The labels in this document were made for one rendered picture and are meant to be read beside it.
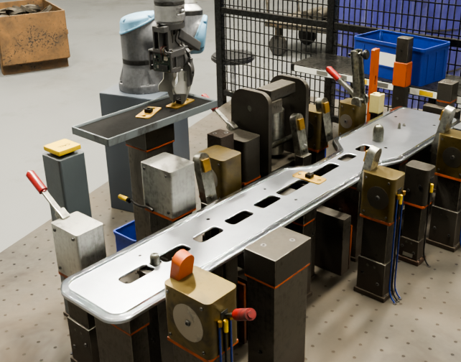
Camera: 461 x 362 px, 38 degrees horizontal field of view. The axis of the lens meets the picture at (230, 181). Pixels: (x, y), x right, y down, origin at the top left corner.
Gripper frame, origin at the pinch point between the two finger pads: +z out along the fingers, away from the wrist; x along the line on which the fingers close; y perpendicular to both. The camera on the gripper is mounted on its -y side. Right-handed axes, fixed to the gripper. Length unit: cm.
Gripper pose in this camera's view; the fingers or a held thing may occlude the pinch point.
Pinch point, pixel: (179, 97)
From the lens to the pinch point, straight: 175.4
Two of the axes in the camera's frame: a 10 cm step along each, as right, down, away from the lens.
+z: 0.2, 9.1, 4.2
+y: -5.3, 3.6, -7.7
